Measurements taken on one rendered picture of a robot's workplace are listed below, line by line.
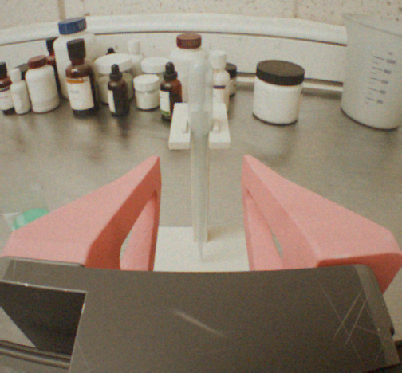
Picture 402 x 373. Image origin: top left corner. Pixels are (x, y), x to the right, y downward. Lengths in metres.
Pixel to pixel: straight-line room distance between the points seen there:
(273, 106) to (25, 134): 0.35
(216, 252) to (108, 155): 0.19
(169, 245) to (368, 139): 0.31
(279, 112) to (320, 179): 0.12
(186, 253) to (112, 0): 0.49
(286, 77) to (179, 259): 0.27
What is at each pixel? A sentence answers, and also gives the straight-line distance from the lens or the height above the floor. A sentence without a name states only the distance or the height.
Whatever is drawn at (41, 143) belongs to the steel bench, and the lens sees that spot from 0.46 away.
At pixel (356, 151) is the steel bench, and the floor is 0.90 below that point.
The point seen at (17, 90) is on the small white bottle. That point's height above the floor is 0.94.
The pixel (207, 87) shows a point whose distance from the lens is 0.16.
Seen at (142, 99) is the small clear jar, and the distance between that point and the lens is 0.48.
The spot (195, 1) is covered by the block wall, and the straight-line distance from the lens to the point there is 0.60.
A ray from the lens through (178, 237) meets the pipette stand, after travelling 0.28.
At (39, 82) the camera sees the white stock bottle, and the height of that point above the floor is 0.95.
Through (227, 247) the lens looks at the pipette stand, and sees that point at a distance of 0.27.
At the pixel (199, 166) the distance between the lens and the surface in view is 0.19.
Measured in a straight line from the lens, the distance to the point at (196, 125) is 0.17.
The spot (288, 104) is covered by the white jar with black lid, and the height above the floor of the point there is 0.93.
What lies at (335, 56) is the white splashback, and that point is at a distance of 0.59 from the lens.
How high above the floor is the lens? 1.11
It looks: 37 degrees down
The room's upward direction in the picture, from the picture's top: straight up
